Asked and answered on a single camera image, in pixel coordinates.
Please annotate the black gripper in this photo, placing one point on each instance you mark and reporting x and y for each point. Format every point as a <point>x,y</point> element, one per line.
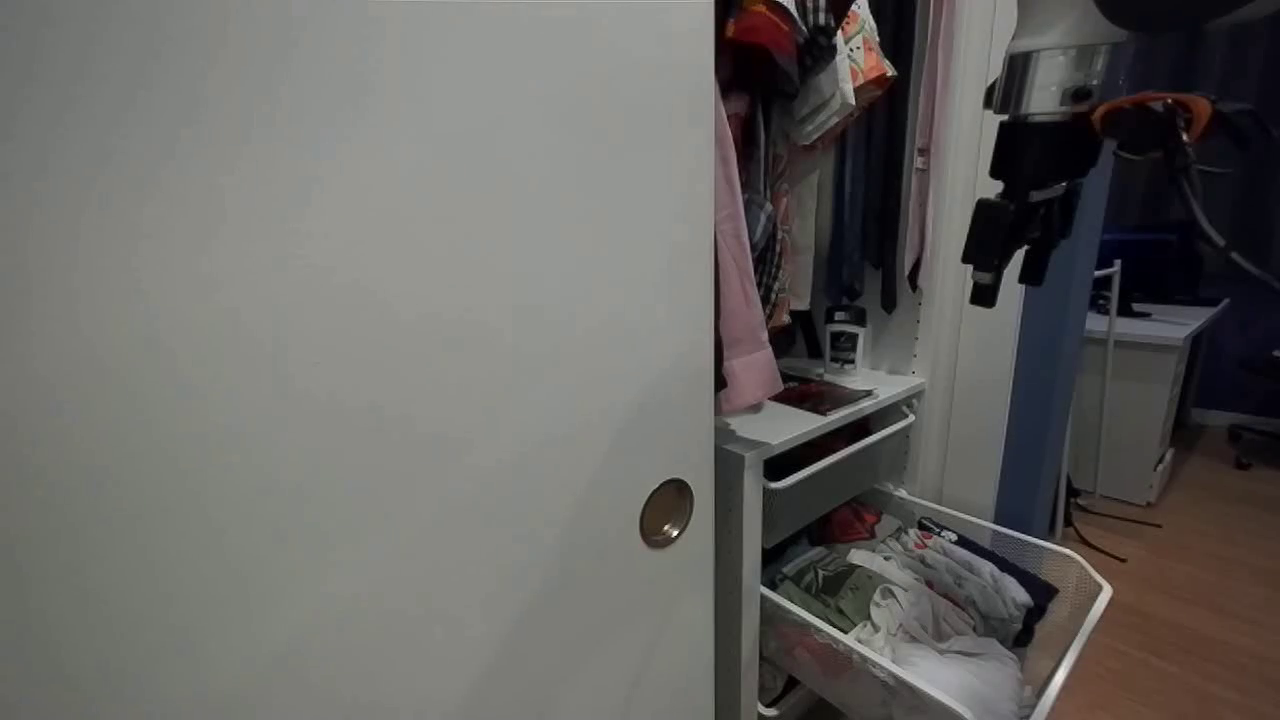
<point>1038,170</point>

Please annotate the white drawer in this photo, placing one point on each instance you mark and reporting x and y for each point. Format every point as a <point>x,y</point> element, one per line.
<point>828,468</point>
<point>818,674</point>

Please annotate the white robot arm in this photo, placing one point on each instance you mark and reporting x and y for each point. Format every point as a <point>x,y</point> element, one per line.
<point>1056,65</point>

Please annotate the white drawer cabinet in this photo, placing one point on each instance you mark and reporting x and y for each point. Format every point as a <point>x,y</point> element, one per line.
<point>742,448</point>

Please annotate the white top drawer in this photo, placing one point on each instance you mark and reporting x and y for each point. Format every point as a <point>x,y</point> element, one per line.
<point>828,468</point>

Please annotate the folded clothes in drawer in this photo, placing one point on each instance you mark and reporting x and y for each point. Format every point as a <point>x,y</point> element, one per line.
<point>926,596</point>

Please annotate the white black bottle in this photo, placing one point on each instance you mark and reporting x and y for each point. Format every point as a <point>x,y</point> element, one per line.
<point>846,337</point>

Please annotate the dark hanging clothes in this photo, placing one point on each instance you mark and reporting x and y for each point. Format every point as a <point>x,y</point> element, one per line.
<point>820,215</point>

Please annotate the orange floral hanging shirt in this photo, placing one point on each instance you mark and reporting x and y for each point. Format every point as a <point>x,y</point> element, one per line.
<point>841,65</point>

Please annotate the dark red box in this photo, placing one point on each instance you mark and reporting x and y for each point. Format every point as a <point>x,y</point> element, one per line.
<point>820,396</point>

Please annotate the pink hanging shirt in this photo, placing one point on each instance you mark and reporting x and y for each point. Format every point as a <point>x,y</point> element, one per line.
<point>751,368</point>

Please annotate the white sliding wardrobe door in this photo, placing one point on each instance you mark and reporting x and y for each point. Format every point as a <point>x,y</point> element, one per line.
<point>337,354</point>

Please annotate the round metal door handle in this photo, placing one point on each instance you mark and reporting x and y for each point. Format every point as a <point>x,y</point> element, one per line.
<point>666,512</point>

